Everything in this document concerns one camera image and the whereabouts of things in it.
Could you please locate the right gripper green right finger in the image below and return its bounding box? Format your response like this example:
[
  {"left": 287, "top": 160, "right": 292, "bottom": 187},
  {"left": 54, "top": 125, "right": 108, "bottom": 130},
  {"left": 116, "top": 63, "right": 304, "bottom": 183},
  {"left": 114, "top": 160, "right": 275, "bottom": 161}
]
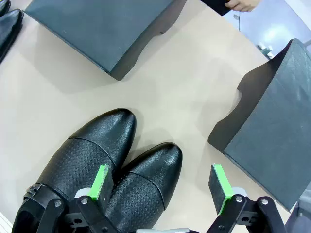
[{"left": 208, "top": 164, "right": 287, "bottom": 233}]

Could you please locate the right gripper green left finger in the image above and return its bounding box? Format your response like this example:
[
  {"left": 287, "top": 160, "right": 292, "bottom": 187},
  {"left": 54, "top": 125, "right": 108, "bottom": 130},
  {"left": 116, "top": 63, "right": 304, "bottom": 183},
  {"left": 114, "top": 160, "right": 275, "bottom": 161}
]
[{"left": 18, "top": 164, "right": 117, "bottom": 233}]

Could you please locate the black perforated buckle shoe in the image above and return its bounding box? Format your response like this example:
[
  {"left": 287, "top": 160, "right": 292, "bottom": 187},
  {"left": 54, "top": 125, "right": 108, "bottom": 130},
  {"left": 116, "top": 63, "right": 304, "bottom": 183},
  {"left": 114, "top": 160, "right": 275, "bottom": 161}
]
[
  {"left": 104, "top": 142, "right": 183, "bottom": 233},
  {"left": 13, "top": 108, "right": 137, "bottom": 233}
]

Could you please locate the black shoe stand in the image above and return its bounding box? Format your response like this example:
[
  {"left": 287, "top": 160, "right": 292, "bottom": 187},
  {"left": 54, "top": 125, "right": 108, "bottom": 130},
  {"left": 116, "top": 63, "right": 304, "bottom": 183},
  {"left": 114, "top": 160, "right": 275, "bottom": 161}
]
[
  {"left": 23, "top": 0, "right": 188, "bottom": 82},
  {"left": 207, "top": 38, "right": 311, "bottom": 214}
]

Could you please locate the person's left hand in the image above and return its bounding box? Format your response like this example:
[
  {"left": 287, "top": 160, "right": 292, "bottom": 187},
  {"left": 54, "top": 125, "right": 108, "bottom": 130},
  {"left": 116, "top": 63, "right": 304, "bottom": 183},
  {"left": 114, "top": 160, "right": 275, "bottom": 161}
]
[{"left": 225, "top": 0, "right": 262, "bottom": 12}]

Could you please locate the black pointed ankle shoe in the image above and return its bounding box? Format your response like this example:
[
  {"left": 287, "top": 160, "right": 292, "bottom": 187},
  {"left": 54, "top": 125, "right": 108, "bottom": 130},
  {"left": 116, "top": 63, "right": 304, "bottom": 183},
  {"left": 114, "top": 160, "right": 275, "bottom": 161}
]
[
  {"left": 0, "top": 9, "right": 24, "bottom": 63},
  {"left": 0, "top": 0, "right": 12, "bottom": 16}
]

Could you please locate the thin dark cable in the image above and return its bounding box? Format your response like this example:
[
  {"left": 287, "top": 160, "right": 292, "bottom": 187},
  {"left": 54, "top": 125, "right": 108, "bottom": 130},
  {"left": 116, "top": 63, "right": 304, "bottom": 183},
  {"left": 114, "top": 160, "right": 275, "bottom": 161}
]
[{"left": 233, "top": 9, "right": 242, "bottom": 33}]

